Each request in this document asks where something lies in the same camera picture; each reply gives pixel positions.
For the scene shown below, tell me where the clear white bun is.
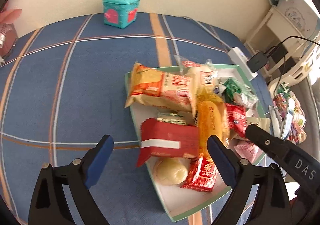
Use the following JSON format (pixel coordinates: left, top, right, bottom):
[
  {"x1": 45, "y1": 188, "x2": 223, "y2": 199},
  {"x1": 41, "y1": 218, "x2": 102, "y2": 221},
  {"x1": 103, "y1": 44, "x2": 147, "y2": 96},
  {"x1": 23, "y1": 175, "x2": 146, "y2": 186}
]
[{"x1": 174, "y1": 55, "x2": 218, "y2": 94}]

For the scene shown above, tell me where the red nice snack packet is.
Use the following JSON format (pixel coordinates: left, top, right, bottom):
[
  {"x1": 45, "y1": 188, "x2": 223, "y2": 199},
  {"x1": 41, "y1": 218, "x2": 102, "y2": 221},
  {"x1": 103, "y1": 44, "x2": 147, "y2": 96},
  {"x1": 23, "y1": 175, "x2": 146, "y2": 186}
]
[{"x1": 225, "y1": 103, "x2": 246, "y2": 139}]

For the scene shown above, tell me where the white shelf rack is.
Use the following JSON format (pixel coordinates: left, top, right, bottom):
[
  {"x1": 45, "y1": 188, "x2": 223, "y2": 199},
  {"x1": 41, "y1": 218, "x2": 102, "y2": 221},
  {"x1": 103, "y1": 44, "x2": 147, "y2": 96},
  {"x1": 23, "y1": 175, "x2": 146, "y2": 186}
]
[{"x1": 244, "y1": 0, "x2": 319, "y2": 92}]

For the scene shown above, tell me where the colourful clutter pile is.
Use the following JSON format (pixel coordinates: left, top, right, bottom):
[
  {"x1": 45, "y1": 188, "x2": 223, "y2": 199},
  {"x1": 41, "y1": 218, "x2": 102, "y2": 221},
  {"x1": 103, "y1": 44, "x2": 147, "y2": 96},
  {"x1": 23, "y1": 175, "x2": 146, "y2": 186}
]
[{"x1": 273, "y1": 83, "x2": 306, "y2": 145}]

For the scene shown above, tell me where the unwrapped round white pastry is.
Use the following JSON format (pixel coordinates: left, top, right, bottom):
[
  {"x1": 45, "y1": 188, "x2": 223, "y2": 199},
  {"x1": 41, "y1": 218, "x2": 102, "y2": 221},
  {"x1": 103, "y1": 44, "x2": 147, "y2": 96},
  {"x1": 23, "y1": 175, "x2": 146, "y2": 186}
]
[{"x1": 153, "y1": 158, "x2": 188, "y2": 186}]

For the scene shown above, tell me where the teal toy house box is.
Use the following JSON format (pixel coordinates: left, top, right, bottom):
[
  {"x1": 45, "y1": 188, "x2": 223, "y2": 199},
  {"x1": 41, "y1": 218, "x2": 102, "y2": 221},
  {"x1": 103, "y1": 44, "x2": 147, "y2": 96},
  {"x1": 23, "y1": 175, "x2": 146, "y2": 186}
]
[{"x1": 103, "y1": 0, "x2": 140, "y2": 29}]

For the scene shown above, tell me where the small red box snack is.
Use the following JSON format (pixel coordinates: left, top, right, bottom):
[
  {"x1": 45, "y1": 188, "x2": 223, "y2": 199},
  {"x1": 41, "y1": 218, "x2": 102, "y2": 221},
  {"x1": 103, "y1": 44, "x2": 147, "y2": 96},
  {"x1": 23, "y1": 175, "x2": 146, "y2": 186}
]
[{"x1": 136, "y1": 118, "x2": 199, "y2": 167}]

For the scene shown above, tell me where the orange cream snack packet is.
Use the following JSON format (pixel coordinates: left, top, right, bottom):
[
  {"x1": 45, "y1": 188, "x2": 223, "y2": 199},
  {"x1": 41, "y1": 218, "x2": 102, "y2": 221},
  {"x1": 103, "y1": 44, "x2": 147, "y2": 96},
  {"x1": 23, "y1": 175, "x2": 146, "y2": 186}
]
[{"x1": 125, "y1": 62, "x2": 196, "y2": 114}]

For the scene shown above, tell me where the black charger cable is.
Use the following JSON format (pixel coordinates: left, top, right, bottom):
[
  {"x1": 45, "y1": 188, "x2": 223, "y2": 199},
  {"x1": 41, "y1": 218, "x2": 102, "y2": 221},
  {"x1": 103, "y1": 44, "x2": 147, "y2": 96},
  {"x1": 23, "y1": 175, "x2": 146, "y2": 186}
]
[{"x1": 263, "y1": 35, "x2": 320, "y2": 96}]

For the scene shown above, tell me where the grey power strip cord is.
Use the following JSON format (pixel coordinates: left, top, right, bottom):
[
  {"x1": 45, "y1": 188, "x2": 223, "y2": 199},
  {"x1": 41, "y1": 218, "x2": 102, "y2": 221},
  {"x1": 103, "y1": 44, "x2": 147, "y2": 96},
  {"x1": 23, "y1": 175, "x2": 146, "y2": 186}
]
[{"x1": 182, "y1": 16, "x2": 232, "y2": 51}]

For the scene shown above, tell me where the pink swiss roll packet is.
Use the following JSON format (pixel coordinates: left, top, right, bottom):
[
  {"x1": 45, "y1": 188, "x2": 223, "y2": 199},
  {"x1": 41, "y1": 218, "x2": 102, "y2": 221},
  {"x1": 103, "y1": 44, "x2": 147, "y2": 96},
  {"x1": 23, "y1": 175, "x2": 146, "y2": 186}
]
[{"x1": 234, "y1": 140, "x2": 259, "y2": 163}]

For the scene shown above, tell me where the blue plaid tablecloth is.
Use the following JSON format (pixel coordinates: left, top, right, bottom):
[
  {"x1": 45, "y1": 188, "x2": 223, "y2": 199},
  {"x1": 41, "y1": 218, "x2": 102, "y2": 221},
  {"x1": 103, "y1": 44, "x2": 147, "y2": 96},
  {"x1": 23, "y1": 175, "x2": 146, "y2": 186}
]
[{"x1": 0, "y1": 12, "x2": 276, "y2": 225}]

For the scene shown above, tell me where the smartphone on stand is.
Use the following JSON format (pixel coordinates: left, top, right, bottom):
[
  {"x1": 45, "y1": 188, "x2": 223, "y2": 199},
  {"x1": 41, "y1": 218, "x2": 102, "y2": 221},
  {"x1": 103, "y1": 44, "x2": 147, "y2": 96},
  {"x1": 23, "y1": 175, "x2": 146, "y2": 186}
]
[{"x1": 279, "y1": 97, "x2": 295, "y2": 140}]

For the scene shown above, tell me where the yellow cake packet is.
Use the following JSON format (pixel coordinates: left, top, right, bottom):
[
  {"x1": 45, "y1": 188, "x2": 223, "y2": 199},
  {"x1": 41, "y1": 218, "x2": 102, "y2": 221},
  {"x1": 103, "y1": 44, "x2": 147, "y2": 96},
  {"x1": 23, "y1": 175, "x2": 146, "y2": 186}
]
[{"x1": 196, "y1": 87, "x2": 229, "y2": 156}]

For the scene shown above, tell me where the green white biscuit packet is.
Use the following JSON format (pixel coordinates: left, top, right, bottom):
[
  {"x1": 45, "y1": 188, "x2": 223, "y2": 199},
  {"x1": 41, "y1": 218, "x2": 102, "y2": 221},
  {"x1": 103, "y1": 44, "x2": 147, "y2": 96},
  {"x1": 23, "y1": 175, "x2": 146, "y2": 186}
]
[{"x1": 156, "y1": 111, "x2": 195, "y2": 126}]

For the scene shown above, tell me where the pink flower bouquet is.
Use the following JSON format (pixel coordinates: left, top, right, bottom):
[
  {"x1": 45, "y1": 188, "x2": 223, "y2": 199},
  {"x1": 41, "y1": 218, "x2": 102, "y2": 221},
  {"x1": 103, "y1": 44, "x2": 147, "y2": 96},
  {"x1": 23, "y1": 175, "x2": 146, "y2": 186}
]
[{"x1": 0, "y1": 2, "x2": 22, "y2": 25}]

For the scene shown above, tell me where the green rimmed white tray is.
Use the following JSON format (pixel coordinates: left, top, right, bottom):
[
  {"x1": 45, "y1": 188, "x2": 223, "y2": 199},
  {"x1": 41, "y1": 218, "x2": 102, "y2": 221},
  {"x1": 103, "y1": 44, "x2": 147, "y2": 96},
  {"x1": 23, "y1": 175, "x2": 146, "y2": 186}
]
[{"x1": 129, "y1": 64, "x2": 257, "y2": 222}]

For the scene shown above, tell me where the white power strip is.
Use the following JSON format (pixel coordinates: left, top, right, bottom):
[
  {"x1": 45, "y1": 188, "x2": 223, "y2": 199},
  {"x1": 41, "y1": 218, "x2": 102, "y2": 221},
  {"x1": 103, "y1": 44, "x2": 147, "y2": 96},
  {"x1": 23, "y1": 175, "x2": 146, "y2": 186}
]
[{"x1": 227, "y1": 47, "x2": 258, "y2": 81}]

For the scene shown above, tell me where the long red snack packet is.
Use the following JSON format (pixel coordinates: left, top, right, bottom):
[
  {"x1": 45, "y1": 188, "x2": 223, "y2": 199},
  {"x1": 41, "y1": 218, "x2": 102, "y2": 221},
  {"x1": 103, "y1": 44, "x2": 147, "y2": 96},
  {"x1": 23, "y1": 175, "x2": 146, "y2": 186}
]
[{"x1": 181, "y1": 152, "x2": 218, "y2": 192}]

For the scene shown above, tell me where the mint green snack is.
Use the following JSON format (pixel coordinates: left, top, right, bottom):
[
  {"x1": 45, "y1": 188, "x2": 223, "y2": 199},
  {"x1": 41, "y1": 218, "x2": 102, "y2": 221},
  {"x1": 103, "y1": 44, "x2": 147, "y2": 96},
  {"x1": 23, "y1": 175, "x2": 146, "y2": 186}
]
[{"x1": 222, "y1": 77, "x2": 258, "y2": 109}]

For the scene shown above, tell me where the black charger adapter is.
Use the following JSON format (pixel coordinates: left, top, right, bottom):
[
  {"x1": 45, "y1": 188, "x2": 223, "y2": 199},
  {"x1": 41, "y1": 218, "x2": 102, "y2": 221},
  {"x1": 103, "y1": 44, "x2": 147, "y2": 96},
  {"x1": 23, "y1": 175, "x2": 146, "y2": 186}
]
[{"x1": 247, "y1": 52, "x2": 268, "y2": 73}]

